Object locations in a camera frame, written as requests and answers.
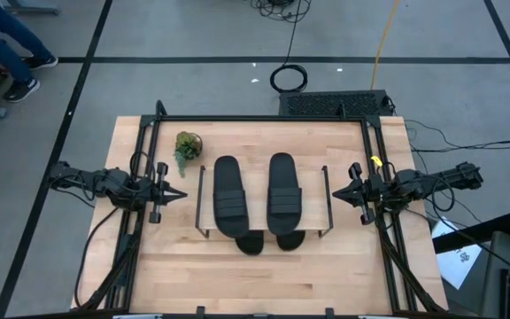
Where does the black aluminium rig frame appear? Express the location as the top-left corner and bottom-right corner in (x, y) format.
(71, 99), (449, 319)

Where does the dark grey rubber slide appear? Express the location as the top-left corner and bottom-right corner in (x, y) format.
(212, 154), (251, 239)
(275, 230), (306, 253)
(267, 152), (304, 237)
(235, 230), (266, 257)

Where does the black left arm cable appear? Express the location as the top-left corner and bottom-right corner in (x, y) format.
(73, 206), (121, 310)

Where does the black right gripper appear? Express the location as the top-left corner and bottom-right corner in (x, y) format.
(331, 161), (388, 226)

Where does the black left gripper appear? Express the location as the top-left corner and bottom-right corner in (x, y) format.
(135, 161), (189, 225)

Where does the white paper sheet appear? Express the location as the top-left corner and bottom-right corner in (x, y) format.
(430, 215), (483, 291)

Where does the black perforated computer tower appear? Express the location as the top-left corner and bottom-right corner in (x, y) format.
(278, 89), (394, 118)

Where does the wooden shelf with black frame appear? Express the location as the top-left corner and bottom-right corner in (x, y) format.
(194, 164), (335, 239)

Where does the grey desk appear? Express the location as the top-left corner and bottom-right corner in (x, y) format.
(479, 230), (510, 319)

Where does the yellow cable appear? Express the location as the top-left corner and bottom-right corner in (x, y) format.
(369, 0), (402, 91)

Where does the coiled black cable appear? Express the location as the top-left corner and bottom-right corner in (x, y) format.
(268, 63), (309, 95)

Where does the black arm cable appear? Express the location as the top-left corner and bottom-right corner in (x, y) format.
(73, 206), (121, 310)
(403, 175), (510, 284)

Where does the person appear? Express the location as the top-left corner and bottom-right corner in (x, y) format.
(0, 0), (59, 104)

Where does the thin black floor cable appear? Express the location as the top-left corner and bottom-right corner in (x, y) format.
(404, 118), (510, 154)

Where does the green succulent plant in pot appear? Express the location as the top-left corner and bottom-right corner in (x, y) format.
(173, 130), (204, 179)

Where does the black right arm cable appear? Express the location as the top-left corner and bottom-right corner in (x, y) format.
(403, 175), (510, 284)

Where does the tangled black cable bundle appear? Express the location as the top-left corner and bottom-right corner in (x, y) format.
(249, 0), (313, 24)

